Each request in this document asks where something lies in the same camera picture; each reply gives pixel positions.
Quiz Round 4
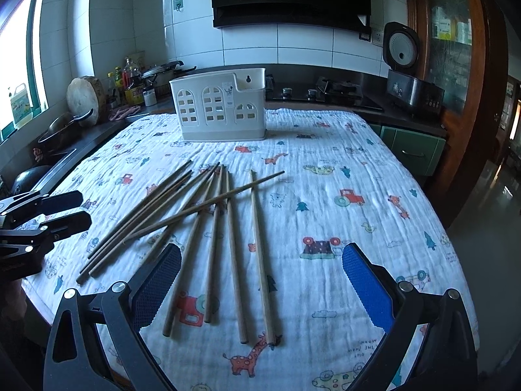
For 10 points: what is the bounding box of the green wall hook plate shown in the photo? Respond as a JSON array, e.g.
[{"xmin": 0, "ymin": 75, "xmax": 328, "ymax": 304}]
[{"xmin": 173, "ymin": 0, "xmax": 184, "ymax": 11}]

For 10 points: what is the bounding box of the wooden chopstick four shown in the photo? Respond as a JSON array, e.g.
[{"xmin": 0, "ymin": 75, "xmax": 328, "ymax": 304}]
[{"xmin": 126, "ymin": 170, "xmax": 285, "ymax": 241}]

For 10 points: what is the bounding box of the black gas stove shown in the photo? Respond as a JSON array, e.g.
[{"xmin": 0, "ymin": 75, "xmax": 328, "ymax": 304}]
[{"xmin": 266, "ymin": 74, "xmax": 384, "ymax": 112}]

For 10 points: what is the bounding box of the pink dish cloth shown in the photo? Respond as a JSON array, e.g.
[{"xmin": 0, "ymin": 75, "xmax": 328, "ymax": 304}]
[{"xmin": 108, "ymin": 105, "xmax": 141, "ymax": 122}]

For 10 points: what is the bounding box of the steel wok pan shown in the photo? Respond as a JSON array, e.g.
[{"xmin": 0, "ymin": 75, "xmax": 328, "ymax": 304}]
[{"xmin": 37, "ymin": 109, "xmax": 93, "ymax": 152}]

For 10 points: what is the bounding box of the window with green frame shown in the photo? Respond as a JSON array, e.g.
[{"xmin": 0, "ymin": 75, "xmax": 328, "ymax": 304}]
[{"xmin": 1, "ymin": 0, "xmax": 48, "ymax": 140}]

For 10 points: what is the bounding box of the printed white table cloth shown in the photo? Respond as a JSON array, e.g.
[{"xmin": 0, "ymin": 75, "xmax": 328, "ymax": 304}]
[{"xmin": 22, "ymin": 109, "xmax": 477, "ymax": 390}]

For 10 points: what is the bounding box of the white plastic utensil holder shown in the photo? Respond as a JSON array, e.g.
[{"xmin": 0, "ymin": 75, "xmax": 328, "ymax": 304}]
[{"xmin": 170, "ymin": 67, "xmax": 266, "ymax": 142}]

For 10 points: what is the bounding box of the small white jar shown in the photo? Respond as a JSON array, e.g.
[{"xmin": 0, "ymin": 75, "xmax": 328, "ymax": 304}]
[{"xmin": 143, "ymin": 87, "xmax": 157, "ymax": 107}]

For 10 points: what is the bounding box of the black rice cooker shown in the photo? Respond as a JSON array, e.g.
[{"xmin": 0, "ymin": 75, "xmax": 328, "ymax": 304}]
[{"xmin": 382, "ymin": 22, "xmax": 444, "ymax": 117}]

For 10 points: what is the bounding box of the round wooden cutting board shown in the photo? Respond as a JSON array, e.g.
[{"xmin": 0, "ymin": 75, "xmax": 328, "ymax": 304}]
[{"xmin": 66, "ymin": 76, "xmax": 106, "ymax": 127}]

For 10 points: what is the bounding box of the wooden chopstick nine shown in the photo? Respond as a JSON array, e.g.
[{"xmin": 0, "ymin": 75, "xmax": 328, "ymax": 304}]
[{"xmin": 251, "ymin": 187, "xmax": 276, "ymax": 348}]

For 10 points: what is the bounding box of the wooden chopstick six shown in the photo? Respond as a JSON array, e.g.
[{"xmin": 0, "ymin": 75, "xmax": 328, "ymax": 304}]
[{"xmin": 162, "ymin": 170, "xmax": 219, "ymax": 338}]

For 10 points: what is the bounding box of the wall power socket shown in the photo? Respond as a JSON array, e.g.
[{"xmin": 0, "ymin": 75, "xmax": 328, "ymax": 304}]
[{"xmin": 371, "ymin": 28, "xmax": 383, "ymax": 47}]

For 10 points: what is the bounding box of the dark soy sauce bottle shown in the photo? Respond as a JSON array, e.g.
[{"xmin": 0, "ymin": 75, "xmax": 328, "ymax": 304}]
[{"xmin": 123, "ymin": 57, "xmax": 144, "ymax": 105}]

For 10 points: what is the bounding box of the wooden chopstick one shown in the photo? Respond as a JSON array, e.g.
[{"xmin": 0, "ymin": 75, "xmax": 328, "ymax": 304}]
[{"xmin": 87, "ymin": 159, "xmax": 191, "ymax": 260}]

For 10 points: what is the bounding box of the steel pressure cooker pot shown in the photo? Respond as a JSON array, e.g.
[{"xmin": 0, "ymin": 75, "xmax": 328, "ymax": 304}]
[{"xmin": 141, "ymin": 60, "xmax": 194, "ymax": 88}]

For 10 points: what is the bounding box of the yellow cap oil bottle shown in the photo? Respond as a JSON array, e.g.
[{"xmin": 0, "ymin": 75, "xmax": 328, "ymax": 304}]
[{"xmin": 107, "ymin": 72, "xmax": 119, "ymax": 109}]

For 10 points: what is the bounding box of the wooden chopstick eight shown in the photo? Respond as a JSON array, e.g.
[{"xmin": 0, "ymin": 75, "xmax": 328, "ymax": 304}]
[{"xmin": 223, "ymin": 168, "xmax": 249, "ymax": 345}]

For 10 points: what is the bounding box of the wooden glass display cabinet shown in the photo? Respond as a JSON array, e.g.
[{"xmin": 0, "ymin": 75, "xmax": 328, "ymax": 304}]
[{"xmin": 407, "ymin": 0, "xmax": 509, "ymax": 227}]

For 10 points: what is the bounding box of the green base cabinet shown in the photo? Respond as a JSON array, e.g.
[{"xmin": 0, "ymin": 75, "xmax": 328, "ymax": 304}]
[{"xmin": 370, "ymin": 123, "xmax": 446, "ymax": 177}]

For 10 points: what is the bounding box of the wooden chopstick five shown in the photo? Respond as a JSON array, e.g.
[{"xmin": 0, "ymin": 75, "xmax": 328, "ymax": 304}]
[{"xmin": 141, "ymin": 163, "xmax": 219, "ymax": 265}]

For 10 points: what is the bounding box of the wooden chopstick seven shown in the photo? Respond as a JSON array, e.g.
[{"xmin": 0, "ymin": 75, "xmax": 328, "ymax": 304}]
[{"xmin": 203, "ymin": 164, "xmax": 226, "ymax": 324}]

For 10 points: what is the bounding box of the wooden chopstick two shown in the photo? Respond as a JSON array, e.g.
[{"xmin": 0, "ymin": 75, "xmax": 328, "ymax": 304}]
[{"xmin": 76, "ymin": 170, "xmax": 191, "ymax": 283}]

